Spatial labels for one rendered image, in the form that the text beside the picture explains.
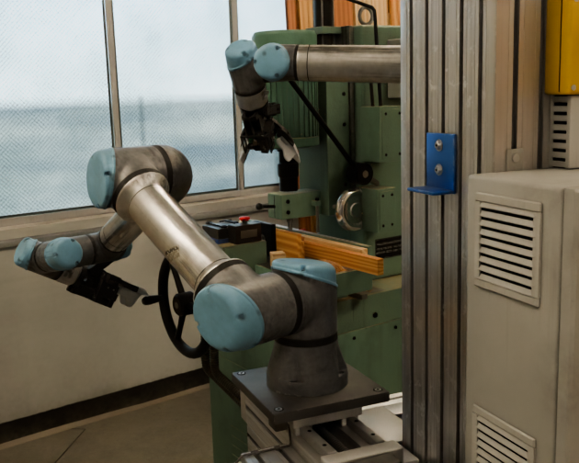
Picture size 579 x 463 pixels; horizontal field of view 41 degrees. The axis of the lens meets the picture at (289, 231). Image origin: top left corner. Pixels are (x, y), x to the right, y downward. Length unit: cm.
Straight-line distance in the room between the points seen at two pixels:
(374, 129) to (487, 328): 113
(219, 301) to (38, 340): 207
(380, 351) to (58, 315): 154
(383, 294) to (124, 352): 159
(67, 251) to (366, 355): 84
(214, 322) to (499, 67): 60
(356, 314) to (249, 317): 87
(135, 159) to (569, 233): 89
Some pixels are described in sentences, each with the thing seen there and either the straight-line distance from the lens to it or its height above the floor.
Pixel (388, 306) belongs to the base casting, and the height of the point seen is 76.
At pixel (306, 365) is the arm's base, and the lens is 138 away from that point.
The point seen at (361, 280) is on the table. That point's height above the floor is 87.
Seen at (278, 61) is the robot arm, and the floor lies 141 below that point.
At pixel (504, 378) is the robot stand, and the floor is 97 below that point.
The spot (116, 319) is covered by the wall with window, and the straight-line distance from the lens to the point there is 340.
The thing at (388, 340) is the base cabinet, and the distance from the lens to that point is 220.
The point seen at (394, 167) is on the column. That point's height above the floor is 112.
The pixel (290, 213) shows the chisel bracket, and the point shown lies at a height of 102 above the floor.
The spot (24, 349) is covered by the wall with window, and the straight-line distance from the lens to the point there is 327.
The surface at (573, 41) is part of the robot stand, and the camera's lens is 112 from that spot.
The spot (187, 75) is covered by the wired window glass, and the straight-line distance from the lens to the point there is 354.
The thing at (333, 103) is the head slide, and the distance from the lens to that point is 216.
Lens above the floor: 135
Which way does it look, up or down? 10 degrees down
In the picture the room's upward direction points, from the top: 2 degrees counter-clockwise
